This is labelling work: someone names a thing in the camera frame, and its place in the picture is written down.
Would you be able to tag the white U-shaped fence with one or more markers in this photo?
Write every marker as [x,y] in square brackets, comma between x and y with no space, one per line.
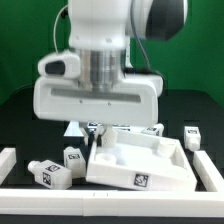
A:
[111,203]

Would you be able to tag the white square tabletop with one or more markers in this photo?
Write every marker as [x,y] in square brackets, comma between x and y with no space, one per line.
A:
[141,162]

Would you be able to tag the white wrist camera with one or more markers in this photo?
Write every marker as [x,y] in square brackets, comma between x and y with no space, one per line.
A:
[65,65]

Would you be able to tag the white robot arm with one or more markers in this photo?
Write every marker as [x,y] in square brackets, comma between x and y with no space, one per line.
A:
[92,81]

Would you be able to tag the white tag sheet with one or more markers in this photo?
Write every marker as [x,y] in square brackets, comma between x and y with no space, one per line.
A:
[75,130]

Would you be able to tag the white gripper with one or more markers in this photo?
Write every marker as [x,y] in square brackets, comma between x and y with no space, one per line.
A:
[133,101]

